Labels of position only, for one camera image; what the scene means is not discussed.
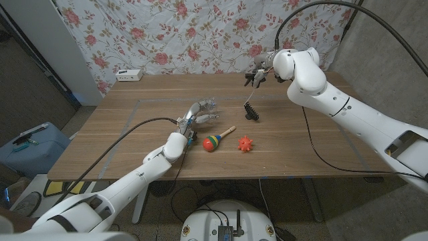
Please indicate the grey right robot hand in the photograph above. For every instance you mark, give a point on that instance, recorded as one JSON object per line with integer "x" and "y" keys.
{"x": 264, "y": 63}

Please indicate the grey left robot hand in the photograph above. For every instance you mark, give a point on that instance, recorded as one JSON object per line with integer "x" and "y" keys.
{"x": 192, "y": 115}

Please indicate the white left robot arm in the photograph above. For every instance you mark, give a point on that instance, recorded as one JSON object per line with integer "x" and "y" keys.
{"x": 110, "y": 197}

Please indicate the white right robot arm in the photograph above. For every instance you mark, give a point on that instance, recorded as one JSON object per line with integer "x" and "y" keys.
{"x": 351, "y": 110}

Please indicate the red spiky ball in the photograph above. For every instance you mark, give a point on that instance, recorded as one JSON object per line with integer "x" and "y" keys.
{"x": 245, "y": 144}

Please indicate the colourful wooden maraca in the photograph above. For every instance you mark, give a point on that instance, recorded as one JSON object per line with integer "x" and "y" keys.
{"x": 210, "y": 143}

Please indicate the white power strip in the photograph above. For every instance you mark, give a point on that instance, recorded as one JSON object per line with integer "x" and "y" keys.
{"x": 129, "y": 75}

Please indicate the black round floor base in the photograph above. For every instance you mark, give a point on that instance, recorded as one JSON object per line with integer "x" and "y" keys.
{"x": 164, "y": 189}

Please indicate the floral backdrop cloth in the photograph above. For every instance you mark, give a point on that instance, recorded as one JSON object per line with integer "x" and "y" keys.
{"x": 174, "y": 37}

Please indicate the black backdrop stand pole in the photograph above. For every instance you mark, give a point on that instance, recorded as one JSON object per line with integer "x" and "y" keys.
{"x": 349, "y": 23}

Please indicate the white table leg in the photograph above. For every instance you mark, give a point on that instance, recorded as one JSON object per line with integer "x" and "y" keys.
{"x": 140, "y": 204}

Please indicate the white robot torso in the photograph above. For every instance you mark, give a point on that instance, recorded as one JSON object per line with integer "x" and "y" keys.
{"x": 207, "y": 221}

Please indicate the black antenna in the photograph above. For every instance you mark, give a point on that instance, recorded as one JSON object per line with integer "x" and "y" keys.
{"x": 238, "y": 222}

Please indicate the grey computer box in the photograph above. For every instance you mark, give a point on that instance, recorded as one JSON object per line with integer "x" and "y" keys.
{"x": 225, "y": 232}

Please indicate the grey table leg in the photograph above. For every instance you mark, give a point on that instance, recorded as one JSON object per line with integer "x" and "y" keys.
{"x": 312, "y": 201}

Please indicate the blue storage case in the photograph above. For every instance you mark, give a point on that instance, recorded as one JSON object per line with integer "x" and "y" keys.
{"x": 40, "y": 157}

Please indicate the white wall panel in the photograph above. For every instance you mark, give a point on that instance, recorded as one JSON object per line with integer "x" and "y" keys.
{"x": 60, "y": 50}

